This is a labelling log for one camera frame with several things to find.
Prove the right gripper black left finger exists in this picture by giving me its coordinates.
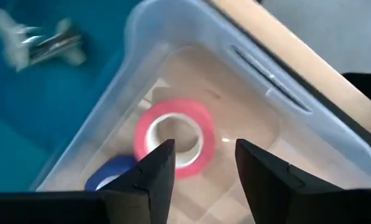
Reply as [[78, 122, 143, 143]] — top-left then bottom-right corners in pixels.
[[100, 139, 176, 224]]

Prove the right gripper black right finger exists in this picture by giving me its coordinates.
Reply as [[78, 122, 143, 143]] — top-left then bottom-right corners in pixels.
[[235, 138, 371, 224]]

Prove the purple tape roll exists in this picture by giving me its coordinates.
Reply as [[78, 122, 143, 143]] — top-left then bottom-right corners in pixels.
[[85, 154, 139, 192]]

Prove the pink tape roll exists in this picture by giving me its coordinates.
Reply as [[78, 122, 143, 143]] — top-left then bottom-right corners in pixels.
[[133, 98, 217, 180]]

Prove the silver staple remover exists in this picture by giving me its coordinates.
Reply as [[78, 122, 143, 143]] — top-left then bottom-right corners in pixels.
[[0, 8, 87, 73]]

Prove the teal plastic bin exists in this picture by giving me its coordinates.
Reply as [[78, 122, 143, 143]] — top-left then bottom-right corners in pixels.
[[0, 0, 143, 194]]

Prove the clear plastic bin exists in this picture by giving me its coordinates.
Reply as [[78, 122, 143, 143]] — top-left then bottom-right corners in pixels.
[[35, 0, 371, 224]]

